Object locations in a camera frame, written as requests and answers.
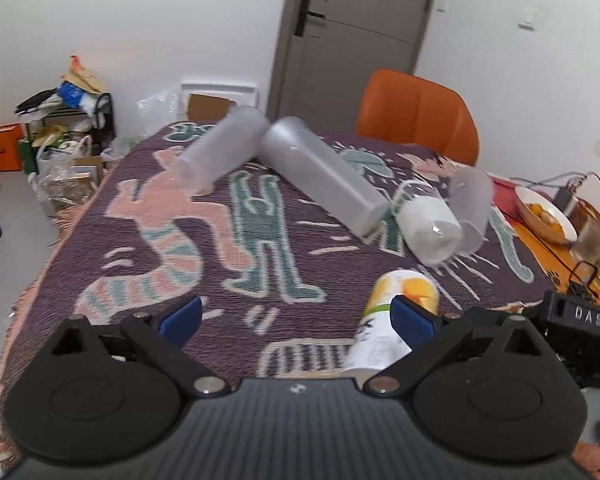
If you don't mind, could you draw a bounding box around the clear white-label cup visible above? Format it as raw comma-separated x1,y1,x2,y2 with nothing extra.
391,179,463,266

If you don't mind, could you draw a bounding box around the black cable on table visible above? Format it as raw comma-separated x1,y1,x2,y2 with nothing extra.
494,179,600,306

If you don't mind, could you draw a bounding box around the grey door with handle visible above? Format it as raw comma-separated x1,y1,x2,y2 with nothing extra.
266,0,432,132

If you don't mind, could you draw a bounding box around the orange leather chair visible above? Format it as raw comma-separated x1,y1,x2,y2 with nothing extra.
355,70,479,166

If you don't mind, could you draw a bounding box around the black power adapter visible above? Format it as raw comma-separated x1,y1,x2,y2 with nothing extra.
553,186,577,216

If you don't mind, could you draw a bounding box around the clear plastic bags pile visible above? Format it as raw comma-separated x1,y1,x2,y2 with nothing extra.
23,90,181,217

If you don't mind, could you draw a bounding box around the frosted cup far left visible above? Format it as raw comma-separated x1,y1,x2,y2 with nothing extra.
171,106,270,195

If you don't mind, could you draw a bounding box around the person's right hand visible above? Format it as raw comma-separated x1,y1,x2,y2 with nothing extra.
572,441,600,480

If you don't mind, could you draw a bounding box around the black cluttered shelf rack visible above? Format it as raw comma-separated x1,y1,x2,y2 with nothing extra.
15,54,116,174

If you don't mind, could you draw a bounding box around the orange cardboard box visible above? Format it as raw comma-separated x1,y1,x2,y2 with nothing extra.
0,122,23,172

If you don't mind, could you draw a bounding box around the frosted tall cup centre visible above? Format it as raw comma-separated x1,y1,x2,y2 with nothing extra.
259,117,389,237

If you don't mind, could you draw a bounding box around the frosted cup right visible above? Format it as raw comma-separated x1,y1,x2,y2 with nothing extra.
448,167,494,256

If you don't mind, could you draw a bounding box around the vitamin C label cup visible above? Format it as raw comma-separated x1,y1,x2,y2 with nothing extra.
340,269,439,389

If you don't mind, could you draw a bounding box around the white wall switch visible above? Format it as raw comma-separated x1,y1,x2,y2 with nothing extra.
518,8,539,30

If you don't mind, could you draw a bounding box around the purple patterned woven blanket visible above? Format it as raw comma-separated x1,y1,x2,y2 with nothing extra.
0,122,559,468

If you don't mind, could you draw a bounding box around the orange cartoon tablecloth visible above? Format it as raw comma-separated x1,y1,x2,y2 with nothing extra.
488,171,600,311

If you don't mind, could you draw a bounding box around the white foam packaging frame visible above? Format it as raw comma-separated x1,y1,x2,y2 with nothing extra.
180,81,259,122

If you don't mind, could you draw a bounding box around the clear drinking glass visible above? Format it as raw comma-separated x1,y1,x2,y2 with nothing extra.
570,209,600,263

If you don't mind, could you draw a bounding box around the white bowl of oranges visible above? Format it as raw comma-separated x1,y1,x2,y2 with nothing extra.
515,186,578,246

